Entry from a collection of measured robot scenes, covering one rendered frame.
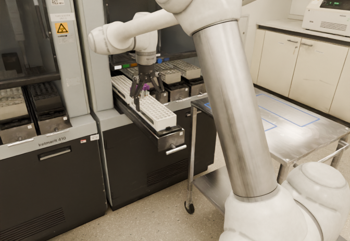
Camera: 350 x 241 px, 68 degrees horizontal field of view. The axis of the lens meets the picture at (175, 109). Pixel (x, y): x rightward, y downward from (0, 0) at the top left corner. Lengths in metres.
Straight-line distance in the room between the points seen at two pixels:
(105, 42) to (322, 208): 0.84
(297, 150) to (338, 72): 2.13
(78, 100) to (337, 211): 1.18
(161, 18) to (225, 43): 0.39
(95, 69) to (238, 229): 1.05
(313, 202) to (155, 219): 1.26
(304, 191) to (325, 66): 2.58
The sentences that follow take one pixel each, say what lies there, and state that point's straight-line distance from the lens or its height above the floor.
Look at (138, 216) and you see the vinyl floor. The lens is 1.86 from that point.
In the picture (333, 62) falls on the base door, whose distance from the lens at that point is 3.18.
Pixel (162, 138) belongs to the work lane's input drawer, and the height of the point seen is 0.80.
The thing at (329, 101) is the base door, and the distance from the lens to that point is 3.28.
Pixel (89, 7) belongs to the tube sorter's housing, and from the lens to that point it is 1.34.
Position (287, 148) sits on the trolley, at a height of 0.82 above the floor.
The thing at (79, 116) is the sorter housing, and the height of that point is 0.73.
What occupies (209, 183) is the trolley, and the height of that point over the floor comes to 0.28.
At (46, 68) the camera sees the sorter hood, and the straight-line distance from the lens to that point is 1.34.
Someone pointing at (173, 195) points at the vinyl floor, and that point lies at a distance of 1.97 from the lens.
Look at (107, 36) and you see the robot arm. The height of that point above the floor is 1.21.
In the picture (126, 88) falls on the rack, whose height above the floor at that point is 0.86.
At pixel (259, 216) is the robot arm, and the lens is 0.59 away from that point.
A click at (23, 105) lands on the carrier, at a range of 1.38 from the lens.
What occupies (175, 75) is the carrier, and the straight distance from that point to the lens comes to 1.61.
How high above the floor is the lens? 1.40
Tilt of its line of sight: 27 degrees down
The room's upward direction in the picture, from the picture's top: 1 degrees clockwise
